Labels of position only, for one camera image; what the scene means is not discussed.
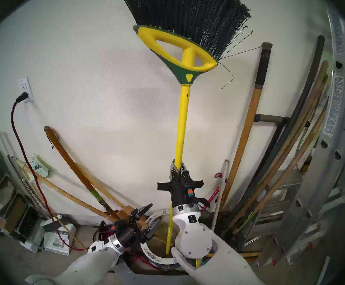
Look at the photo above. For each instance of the aluminium extension ladder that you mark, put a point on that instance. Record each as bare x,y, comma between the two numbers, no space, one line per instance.
335,109

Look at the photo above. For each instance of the grey robot torso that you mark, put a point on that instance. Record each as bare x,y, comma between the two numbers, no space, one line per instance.
148,278

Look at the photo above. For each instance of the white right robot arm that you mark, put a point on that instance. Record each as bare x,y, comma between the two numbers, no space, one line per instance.
196,242

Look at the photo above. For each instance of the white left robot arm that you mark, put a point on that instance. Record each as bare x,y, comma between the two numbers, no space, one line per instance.
92,266

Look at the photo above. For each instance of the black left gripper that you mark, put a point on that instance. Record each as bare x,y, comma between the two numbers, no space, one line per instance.
128,232

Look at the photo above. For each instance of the long light wooden stick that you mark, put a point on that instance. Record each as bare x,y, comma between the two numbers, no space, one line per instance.
71,198

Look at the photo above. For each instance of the black shaft with grey D-grip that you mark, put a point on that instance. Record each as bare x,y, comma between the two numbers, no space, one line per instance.
271,118

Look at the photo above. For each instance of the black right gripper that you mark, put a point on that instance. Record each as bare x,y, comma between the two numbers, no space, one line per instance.
182,195

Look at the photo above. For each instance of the brown cardboard box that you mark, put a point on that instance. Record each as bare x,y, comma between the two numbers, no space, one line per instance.
13,211

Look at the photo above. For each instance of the pale green name sign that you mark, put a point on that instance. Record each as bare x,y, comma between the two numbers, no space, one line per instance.
39,168

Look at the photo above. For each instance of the floral ceramic pot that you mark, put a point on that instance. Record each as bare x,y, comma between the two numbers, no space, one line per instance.
153,257

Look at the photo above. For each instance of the grey metal rods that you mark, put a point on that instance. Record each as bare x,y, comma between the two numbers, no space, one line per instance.
27,186

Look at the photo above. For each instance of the brown wooden board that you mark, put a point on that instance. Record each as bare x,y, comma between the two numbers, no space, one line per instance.
127,215

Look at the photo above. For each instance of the thin wooden dowel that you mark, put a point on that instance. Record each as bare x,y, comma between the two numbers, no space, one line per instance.
71,235

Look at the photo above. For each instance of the white flat measuring stick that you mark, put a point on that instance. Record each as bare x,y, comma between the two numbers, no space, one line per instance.
222,183

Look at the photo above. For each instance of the white wall outlet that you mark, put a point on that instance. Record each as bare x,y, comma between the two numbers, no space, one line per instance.
24,85

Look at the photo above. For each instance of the grey metal stepladder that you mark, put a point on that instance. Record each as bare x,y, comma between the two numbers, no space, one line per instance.
279,210

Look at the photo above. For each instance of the yellow broom black bristles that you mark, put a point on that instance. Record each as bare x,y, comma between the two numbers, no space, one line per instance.
182,124

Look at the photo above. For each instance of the red hooked tool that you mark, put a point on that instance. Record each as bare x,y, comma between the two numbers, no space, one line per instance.
214,195

